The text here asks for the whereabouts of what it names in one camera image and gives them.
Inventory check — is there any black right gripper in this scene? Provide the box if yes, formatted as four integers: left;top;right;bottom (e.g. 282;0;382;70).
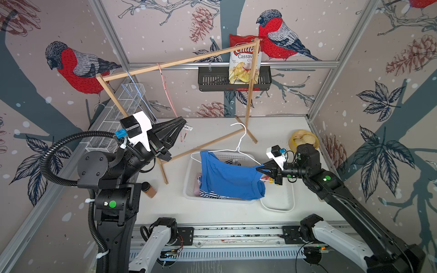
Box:
256;160;309;186

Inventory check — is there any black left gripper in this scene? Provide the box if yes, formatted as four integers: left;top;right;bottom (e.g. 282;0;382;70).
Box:
121;118;185;184

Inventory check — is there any pink wire hanger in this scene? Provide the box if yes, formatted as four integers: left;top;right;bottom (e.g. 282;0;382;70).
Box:
156;63;187;143

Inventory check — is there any white wire hanger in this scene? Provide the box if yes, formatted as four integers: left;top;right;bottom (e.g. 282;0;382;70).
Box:
188;120;261;171

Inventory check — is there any blue white striped tank top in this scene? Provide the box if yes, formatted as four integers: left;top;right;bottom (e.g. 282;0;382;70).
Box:
194;159;241;199

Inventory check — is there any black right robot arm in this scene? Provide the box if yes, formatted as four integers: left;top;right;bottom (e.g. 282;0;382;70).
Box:
257;144;426;273

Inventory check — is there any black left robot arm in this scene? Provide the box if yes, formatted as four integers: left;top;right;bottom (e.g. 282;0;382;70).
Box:
40;116;187;273

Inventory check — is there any white plastic tray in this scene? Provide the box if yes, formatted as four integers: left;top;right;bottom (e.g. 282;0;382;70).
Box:
260;180;295;213

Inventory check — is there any white perforated plastic basket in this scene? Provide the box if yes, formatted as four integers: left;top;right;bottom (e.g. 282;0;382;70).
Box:
183;151;258;204

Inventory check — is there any yellow bowl with buns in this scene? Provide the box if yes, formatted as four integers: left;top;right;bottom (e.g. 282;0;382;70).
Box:
289;130;320;152

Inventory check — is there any wooden clothes rack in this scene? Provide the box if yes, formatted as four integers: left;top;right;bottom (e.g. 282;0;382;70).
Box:
96;38;262;184

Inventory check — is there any cassava chips bag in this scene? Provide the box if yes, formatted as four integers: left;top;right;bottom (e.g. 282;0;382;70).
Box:
228;35;256;84

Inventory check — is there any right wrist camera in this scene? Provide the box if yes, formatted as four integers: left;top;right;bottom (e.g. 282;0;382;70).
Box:
266;145;287;170

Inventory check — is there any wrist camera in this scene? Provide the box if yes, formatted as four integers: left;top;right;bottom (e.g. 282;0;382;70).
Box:
115;111;152;152
266;145;287;170

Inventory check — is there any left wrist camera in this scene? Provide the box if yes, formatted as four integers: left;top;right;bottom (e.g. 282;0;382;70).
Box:
115;111;152;152

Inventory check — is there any white wire wall basket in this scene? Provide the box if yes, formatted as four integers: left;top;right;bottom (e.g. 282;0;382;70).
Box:
85;84;145;153

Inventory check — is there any black wall basket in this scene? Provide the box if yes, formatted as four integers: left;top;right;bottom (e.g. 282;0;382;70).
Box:
198;66;272;92

